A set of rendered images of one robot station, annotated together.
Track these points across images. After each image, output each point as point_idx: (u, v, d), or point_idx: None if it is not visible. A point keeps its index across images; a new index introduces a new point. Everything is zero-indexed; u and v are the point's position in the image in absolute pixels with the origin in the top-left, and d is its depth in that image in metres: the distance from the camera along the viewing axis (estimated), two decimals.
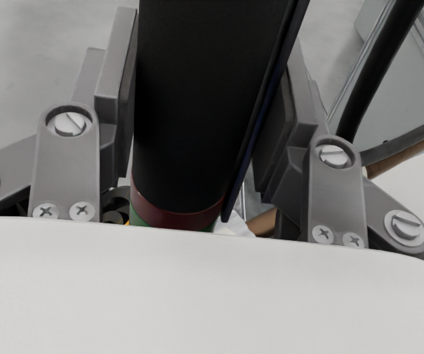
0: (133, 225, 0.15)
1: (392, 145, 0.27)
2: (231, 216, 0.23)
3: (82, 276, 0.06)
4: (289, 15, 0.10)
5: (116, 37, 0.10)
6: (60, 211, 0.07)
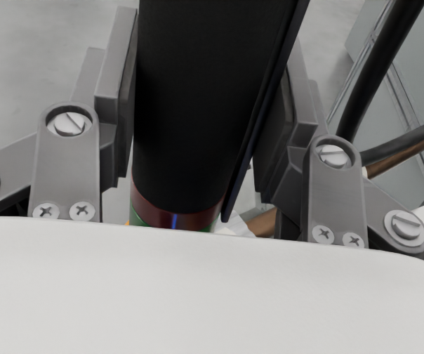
0: (133, 225, 0.15)
1: (392, 145, 0.27)
2: (231, 216, 0.23)
3: (82, 276, 0.06)
4: (289, 15, 0.10)
5: (116, 37, 0.10)
6: (60, 211, 0.07)
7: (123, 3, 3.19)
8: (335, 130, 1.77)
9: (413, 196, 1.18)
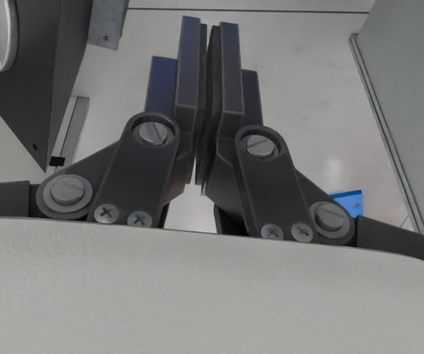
0: None
1: None
2: None
3: (82, 276, 0.06)
4: None
5: (187, 48, 0.11)
6: (120, 215, 0.08)
7: None
8: None
9: None
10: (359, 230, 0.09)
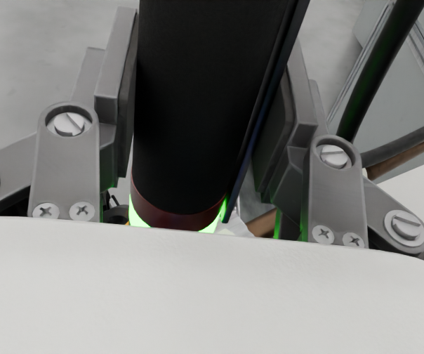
0: (133, 225, 0.15)
1: (392, 146, 0.27)
2: (231, 218, 0.23)
3: (82, 276, 0.06)
4: (289, 15, 0.10)
5: (116, 37, 0.10)
6: (60, 211, 0.07)
7: None
8: None
9: None
10: None
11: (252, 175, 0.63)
